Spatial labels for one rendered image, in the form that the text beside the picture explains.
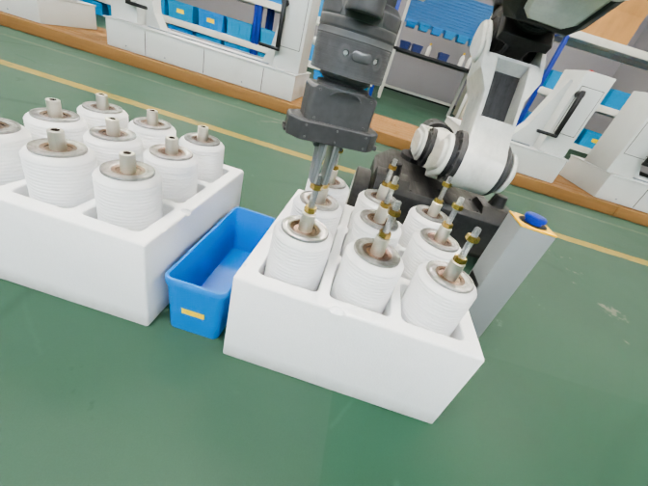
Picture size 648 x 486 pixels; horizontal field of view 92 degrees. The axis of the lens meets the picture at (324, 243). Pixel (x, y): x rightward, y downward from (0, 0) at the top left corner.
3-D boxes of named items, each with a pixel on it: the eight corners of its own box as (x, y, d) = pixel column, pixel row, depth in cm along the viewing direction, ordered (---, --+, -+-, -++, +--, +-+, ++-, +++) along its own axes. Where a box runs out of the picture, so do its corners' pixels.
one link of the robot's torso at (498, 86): (425, 185, 92) (468, 40, 95) (483, 203, 92) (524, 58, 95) (446, 170, 77) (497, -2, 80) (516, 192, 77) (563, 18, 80)
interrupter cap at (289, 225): (270, 224, 48) (271, 220, 48) (305, 215, 54) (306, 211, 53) (304, 250, 45) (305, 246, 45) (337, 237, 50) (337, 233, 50)
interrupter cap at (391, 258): (402, 275, 46) (404, 271, 46) (353, 262, 46) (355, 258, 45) (395, 247, 53) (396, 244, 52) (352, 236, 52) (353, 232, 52)
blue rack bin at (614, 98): (583, 101, 471) (593, 87, 460) (607, 109, 470) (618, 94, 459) (603, 105, 428) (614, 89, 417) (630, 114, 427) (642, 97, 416)
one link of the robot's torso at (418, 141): (407, 150, 134) (419, 120, 127) (451, 165, 134) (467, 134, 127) (411, 165, 116) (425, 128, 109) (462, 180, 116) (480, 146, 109)
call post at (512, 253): (441, 316, 81) (508, 211, 65) (467, 324, 81) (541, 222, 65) (445, 337, 75) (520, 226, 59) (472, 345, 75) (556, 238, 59)
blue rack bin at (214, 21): (212, 28, 495) (213, 12, 485) (235, 35, 496) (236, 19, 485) (197, 25, 453) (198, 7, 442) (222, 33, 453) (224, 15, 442)
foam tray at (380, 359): (284, 245, 89) (298, 188, 80) (416, 288, 88) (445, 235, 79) (222, 354, 56) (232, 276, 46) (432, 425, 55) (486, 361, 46)
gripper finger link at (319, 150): (312, 176, 46) (323, 134, 43) (316, 185, 44) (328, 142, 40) (302, 175, 46) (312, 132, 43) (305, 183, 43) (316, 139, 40)
